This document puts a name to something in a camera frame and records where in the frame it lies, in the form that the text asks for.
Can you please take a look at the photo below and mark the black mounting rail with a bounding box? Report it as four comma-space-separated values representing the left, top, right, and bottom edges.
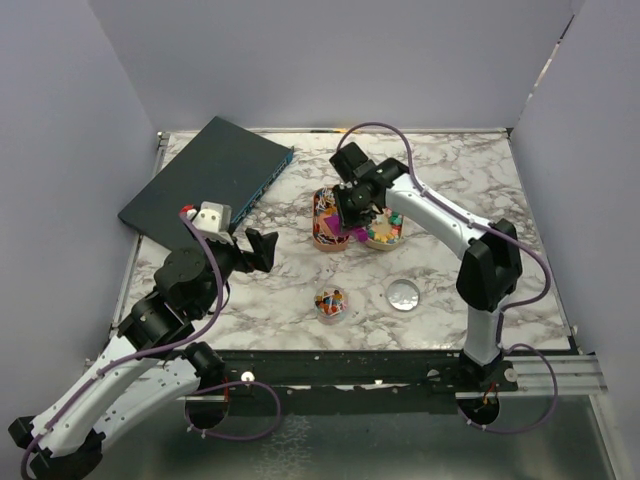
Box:
187, 350, 518, 416

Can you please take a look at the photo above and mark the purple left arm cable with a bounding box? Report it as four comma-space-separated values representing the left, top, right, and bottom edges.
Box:
19, 209, 281, 479

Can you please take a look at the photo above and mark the silver round jar lid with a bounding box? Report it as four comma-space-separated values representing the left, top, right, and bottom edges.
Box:
385, 279, 421, 312

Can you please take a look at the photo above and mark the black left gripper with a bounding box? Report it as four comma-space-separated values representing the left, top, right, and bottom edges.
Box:
195, 223, 278, 318

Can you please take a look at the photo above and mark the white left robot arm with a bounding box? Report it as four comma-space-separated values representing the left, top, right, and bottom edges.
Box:
8, 229, 279, 479

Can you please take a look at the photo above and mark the beige tray of star candies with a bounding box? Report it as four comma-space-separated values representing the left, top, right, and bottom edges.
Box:
365, 209, 404, 251

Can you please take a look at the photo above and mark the pink tray of lollipops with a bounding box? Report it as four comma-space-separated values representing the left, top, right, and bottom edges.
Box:
312, 187, 349, 253

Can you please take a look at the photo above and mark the clear plastic jar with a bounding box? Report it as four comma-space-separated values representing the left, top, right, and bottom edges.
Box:
313, 284, 349, 325

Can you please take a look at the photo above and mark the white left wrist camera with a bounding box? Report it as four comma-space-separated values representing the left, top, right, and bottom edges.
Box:
192, 201, 233, 244

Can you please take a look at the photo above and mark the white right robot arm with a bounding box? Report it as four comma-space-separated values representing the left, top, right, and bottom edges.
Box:
330, 142, 522, 391

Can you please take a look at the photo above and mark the purple plastic scoop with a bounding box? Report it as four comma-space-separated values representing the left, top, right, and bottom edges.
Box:
324, 214, 369, 243

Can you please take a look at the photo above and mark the dark teal network switch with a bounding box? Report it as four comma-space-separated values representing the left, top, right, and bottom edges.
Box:
118, 117, 293, 250

